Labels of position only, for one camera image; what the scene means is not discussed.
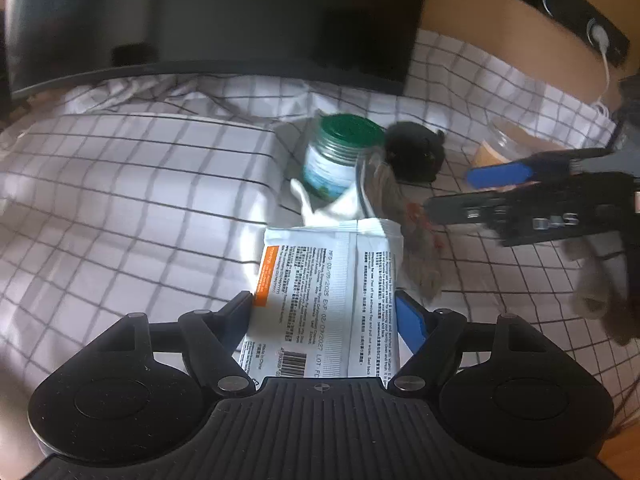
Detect grey fuzzy sock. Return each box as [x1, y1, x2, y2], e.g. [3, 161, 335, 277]
[356, 151, 442, 302]

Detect black plush toy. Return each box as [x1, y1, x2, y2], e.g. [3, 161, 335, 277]
[384, 122, 445, 183]

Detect white printed packet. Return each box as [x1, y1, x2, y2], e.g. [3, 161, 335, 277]
[240, 219, 404, 385]

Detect clear jar tan lid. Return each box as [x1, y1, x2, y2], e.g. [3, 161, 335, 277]
[471, 118, 564, 167]

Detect green lid jar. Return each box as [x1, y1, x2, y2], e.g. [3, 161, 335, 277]
[303, 114, 384, 202]

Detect black flat screen television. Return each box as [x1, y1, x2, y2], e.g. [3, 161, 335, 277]
[4, 0, 424, 96]

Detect white charger cable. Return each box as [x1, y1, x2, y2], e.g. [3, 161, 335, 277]
[589, 22, 615, 116]

